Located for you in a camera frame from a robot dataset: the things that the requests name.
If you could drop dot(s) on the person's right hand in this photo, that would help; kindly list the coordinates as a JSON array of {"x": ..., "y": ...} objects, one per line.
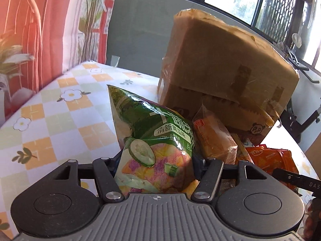
[{"x": 313, "y": 218}]

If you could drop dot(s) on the green chip bag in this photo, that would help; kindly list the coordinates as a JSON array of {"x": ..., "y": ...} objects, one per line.
[{"x": 150, "y": 130}]

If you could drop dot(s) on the yellow snack packet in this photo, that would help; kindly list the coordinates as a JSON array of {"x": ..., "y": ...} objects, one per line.
[{"x": 242, "y": 150}]

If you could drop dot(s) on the taped cardboard box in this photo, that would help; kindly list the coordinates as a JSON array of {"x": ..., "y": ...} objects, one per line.
[{"x": 220, "y": 62}]

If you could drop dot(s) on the metal mesh panel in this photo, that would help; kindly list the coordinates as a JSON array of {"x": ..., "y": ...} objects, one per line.
[{"x": 275, "y": 12}]

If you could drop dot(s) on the black metal stand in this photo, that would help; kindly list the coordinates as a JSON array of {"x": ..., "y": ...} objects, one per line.
[{"x": 301, "y": 100}]

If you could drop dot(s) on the orange bread packet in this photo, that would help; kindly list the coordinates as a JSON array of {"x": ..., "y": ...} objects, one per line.
[{"x": 215, "y": 135}]

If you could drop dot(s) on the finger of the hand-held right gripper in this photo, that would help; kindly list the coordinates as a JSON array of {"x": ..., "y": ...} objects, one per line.
[{"x": 296, "y": 179}]

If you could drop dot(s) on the orange red snack packet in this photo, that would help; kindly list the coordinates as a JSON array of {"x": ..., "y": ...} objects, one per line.
[{"x": 268, "y": 158}]

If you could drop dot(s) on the brown board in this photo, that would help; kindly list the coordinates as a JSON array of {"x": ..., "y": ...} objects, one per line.
[{"x": 314, "y": 145}]

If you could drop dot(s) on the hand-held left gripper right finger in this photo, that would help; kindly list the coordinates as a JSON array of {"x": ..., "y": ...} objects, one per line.
[{"x": 210, "y": 170}]

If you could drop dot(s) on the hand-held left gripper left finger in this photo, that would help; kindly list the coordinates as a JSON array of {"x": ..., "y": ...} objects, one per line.
[{"x": 105, "y": 163}]

